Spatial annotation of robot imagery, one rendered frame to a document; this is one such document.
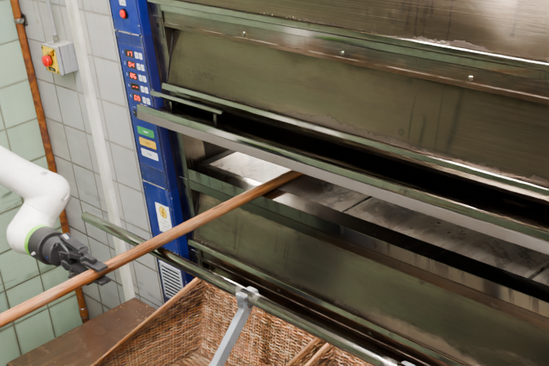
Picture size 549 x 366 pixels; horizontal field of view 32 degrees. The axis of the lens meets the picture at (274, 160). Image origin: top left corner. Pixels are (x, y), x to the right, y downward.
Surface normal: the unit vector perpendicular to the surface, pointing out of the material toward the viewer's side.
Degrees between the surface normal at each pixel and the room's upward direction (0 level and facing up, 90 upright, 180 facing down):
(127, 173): 90
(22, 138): 90
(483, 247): 0
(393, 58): 90
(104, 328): 0
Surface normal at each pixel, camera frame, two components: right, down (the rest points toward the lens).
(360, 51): -0.73, 0.34
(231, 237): -0.73, 0.00
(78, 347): -0.11, -0.91
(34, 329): 0.67, 0.22
